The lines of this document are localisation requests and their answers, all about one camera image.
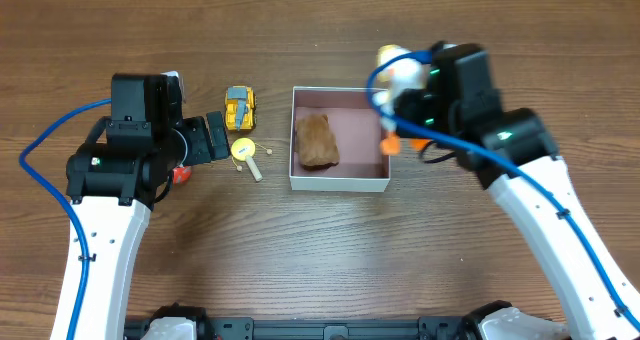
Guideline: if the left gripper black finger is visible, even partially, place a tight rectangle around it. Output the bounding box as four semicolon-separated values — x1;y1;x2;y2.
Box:
206;111;225;133
211;129;230;161

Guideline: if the orange toy ball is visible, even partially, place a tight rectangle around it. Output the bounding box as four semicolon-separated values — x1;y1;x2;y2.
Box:
172;166;192;185

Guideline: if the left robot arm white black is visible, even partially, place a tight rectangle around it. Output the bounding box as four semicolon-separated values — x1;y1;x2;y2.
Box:
51;112;230;339

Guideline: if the white plush duck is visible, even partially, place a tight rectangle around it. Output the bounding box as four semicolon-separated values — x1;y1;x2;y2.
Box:
373;44;431;156

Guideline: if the yellow toy truck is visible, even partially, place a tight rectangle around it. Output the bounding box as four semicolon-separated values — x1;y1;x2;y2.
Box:
225;86;257;131

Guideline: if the brown plush toy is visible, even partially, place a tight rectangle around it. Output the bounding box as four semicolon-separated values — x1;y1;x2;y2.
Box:
294;114;340;168

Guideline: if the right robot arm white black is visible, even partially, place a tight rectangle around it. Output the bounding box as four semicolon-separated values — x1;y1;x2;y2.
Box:
381;60;639;339

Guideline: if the yellow wooden rattle drum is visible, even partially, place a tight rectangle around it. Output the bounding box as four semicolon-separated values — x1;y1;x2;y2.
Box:
230;137;273;182

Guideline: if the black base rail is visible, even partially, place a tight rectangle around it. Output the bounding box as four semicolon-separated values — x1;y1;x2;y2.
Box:
122;303;506;340

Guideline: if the white box with pink interior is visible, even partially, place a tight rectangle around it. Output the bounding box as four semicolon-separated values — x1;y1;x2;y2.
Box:
288;86;391;193

